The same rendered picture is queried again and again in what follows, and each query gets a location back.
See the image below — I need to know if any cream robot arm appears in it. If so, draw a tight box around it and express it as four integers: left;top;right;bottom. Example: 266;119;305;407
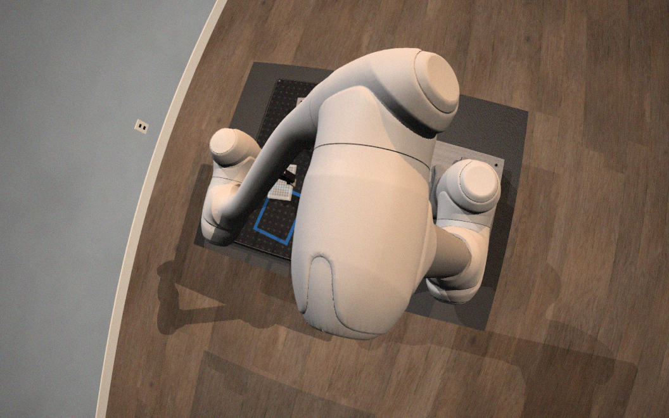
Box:
201;48;501;340

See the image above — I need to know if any blue tape outline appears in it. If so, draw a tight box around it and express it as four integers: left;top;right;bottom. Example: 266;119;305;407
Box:
253;191;300;246

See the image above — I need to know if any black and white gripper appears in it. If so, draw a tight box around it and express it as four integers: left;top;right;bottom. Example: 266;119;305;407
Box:
279;170;296;187

